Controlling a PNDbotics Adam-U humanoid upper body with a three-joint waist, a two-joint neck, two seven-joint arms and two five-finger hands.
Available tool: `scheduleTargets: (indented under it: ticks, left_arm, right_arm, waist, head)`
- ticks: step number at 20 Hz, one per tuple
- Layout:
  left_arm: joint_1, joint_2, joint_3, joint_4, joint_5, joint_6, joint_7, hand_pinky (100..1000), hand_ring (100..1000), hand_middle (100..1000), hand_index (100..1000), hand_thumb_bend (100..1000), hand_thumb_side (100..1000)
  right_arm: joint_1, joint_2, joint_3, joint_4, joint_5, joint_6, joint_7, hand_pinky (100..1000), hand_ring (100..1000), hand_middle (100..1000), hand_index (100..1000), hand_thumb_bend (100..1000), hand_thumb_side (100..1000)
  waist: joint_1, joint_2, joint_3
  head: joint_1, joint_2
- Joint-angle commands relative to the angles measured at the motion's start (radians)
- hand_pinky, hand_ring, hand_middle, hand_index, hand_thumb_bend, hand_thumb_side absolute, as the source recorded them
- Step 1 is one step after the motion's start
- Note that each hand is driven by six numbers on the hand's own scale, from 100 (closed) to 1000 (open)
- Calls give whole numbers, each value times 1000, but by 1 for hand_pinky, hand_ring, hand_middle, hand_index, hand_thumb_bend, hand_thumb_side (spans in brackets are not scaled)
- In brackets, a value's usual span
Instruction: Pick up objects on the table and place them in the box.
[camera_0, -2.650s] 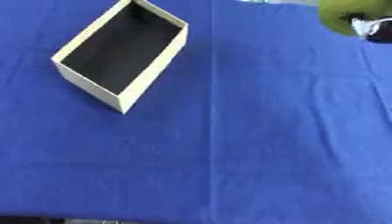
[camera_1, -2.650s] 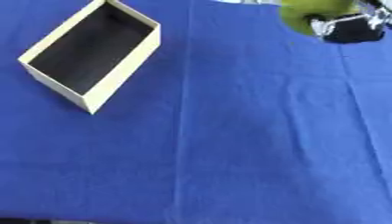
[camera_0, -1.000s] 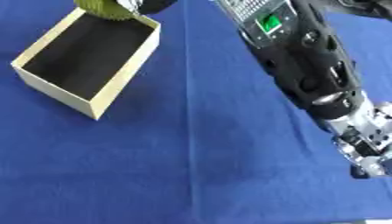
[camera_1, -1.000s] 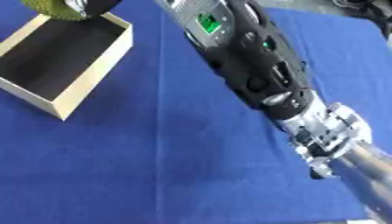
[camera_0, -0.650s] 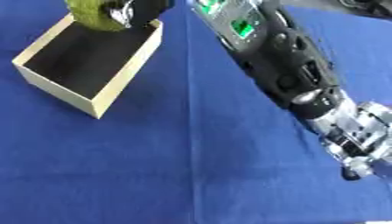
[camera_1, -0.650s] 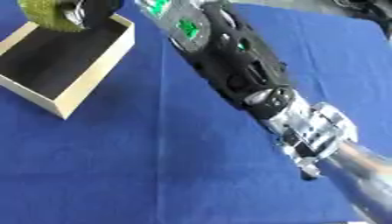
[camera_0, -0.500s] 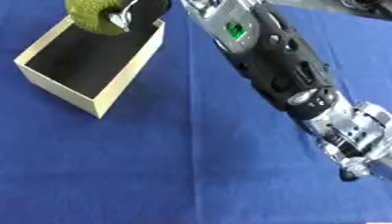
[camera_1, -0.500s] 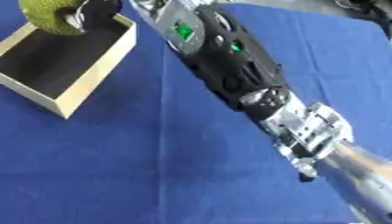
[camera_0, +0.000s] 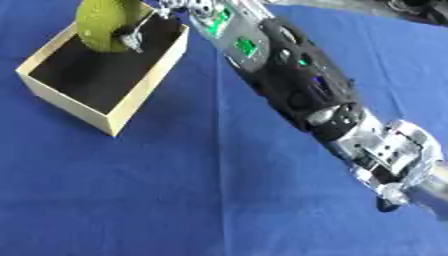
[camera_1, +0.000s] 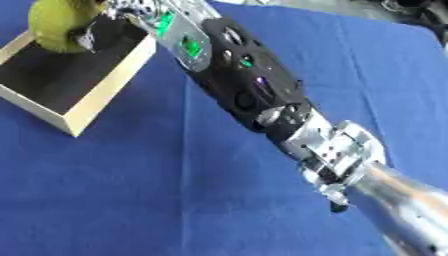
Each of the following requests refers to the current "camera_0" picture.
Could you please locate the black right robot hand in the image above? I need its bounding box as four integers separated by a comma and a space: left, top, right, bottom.
113, 0, 193, 54

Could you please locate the green bumpy toy fruit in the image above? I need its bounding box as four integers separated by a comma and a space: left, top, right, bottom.
75, 0, 146, 54

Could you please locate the tan cardboard box black inside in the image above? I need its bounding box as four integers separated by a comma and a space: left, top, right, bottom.
14, 1, 191, 138

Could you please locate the black chair base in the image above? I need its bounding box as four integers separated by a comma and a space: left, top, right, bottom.
385, 0, 448, 26

